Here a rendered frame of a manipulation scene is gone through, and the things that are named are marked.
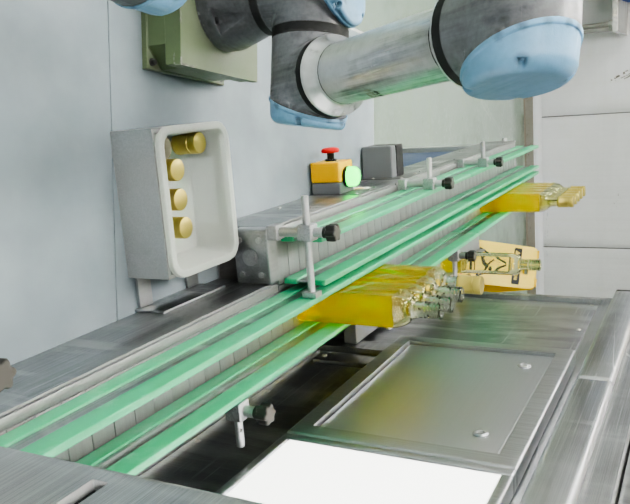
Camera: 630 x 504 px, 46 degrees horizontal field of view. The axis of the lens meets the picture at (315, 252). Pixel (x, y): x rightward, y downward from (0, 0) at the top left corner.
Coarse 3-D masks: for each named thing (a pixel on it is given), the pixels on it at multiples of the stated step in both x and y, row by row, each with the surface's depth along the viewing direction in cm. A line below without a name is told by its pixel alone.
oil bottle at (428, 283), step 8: (360, 280) 138; (368, 280) 138; (376, 280) 137; (384, 280) 136; (392, 280) 136; (400, 280) 135; (408, 280) 134; (416, 280) 134; (424, 280) 134; (432, 280) 135; (424, 288) 133; (432, 288) 134
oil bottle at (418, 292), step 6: (354, 282) 136; (360, 282) 136; (366, 282) 136; (372, 282) 135; (378, 282) 135; (384, 282) 135; (390, 282) 134; (402, 288) 129; (408, 288) 129; (414, 288) 129; (420, 288) 130; (414, 294) 128; (420, 294) 129; (420, 300) 128; (414, 318) 129
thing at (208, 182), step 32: (192, 128) 111; (224, 128) 118; (160, 160) 105; (192, 160) 122; (224, 160) 120; (160, 192) 106; (192, 192) 123; (224, 192) 121; (224, 224) 122; (192, 256) 119; (224, 256) 120
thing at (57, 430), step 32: (448, 224) 181; (384, 256) 149; (320, 288) 127; (256, 320) 112; (192, 352) 100; (224, 352) 98; (128, 384) 90; (160, 384) 88; (64, 416) 81; (96, 416) 80; (32, 448) 73; (64, 448) 74
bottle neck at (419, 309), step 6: (414, 300) 124; (414, 306) 123; (420, 306) 123; (426, 306) 122; (432, 306) 122; (438, 306) 121; (414, 312) 123; (420, 312) 123; (426, 312) 122; (432, 312) 122; (438, 312) 121; (426, 318) 123; (432, 318) 123; (438, 318) 122
